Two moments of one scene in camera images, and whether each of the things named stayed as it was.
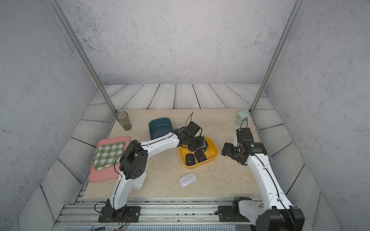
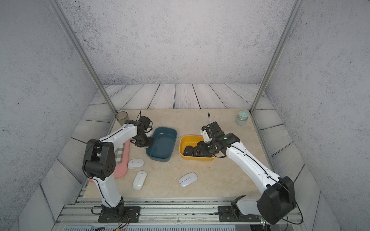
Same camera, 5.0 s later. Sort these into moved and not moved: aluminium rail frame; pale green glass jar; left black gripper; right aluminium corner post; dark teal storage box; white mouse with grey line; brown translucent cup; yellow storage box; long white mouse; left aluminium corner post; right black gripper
Moved: right black gripper; dark teal storage box; yellow storage box; left black gripper
Not moved: pale green glass jar; left aluminium corner post; aluminium rail frame; right aluminium corner post; white mouse with grey line; brown translucent cup; long white mouse
